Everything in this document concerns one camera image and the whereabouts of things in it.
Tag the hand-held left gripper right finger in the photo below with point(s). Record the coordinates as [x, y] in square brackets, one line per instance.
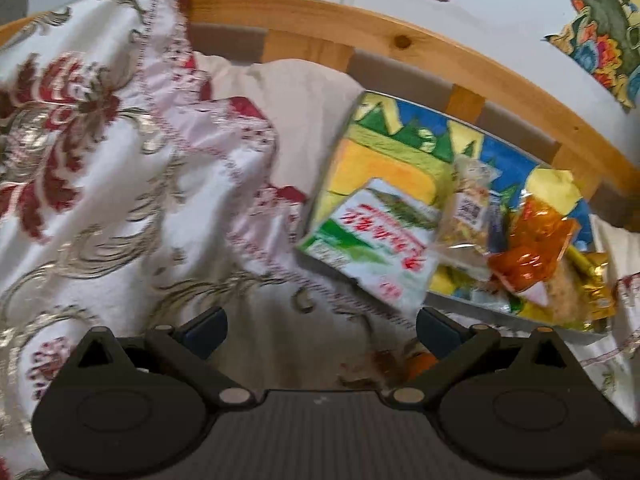
[437, 332]

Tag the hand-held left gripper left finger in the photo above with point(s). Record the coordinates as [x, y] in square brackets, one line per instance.
[206, 332]

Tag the metal tray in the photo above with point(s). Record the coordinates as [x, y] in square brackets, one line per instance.
[500, 310]

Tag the white green snack packet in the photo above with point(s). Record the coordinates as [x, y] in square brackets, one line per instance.
[375, 245]

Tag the clear labelled snack bag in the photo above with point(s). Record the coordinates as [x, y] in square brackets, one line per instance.
[470, 215]

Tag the blue snack packet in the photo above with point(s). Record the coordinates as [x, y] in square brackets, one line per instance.
[496, 225]

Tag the orange jelly packet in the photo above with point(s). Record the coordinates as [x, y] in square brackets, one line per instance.
[530, 250]

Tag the clear cracker bag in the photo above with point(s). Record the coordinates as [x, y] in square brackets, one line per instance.
[565, 295]

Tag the gold foil snack packet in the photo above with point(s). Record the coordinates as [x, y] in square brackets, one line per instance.
[597, 290]

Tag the brown snack wrapper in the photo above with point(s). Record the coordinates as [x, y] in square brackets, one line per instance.
[370, 367]

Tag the floral satin blanket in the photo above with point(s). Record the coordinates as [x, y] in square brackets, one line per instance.
[100, 160]

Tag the wooden bed frame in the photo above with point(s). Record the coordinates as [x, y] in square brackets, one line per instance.
[350, 25]

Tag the landscape wall drawing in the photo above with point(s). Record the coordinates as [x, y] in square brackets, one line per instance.
[605, 25]

